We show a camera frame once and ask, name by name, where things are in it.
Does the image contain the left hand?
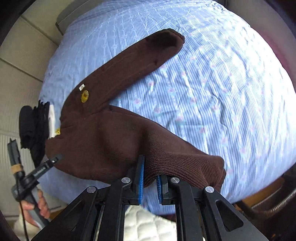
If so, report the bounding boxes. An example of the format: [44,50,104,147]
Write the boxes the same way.
[20,188,51,229]

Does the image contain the blue floral bed sheet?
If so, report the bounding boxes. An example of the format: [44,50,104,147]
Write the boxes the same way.
[40,1,295,203]

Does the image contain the brown fleece pants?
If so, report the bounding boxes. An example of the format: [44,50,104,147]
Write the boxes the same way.
[45,29,226,190]

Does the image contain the grey padded headboard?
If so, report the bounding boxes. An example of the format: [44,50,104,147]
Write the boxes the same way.
[55,0,102,36]

